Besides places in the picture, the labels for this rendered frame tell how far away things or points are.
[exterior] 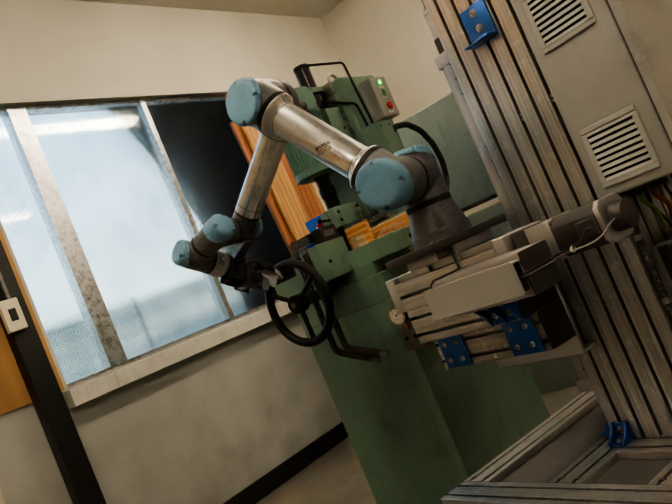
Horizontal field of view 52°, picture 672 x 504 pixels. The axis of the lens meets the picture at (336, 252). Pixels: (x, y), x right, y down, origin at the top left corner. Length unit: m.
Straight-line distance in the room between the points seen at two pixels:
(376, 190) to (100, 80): 2.48
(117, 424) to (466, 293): 2.08
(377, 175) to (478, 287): 0.34
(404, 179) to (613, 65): 0.47
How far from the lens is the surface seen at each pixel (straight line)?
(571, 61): 1.49
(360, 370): 2.36
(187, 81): 4.15
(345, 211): 2.43
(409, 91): 4.98
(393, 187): 1.51
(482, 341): 1.69
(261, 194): 1.93
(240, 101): 1.72
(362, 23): 5.20
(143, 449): 3.24
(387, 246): 2.13
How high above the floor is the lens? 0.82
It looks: 3 degrees up
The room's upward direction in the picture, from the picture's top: 23 degrees counter-clockwise
